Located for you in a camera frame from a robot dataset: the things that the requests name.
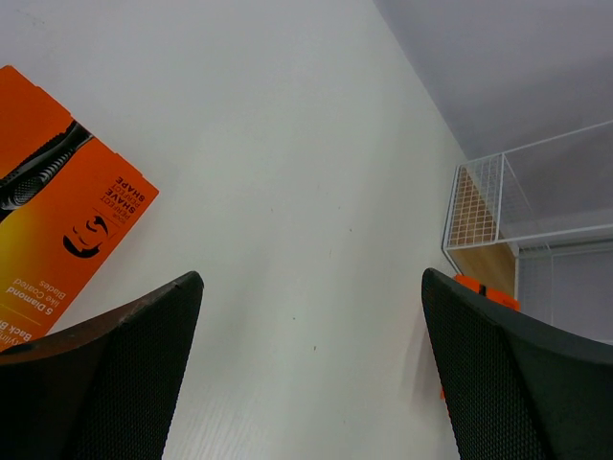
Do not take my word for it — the orange razor box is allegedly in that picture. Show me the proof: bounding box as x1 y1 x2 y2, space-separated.
439 273 522 402
1 65 159 349

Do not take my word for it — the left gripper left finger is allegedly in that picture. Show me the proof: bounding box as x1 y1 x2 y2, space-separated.
1 271 203 459

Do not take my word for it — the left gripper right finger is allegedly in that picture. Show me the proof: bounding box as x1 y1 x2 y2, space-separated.
421 268 612 459

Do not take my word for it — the white wire wooden shelf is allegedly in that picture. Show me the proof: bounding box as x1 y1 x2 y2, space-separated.
442 122 612 343

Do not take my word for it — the orange razor box front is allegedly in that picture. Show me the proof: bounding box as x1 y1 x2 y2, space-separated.
1 65 159 349

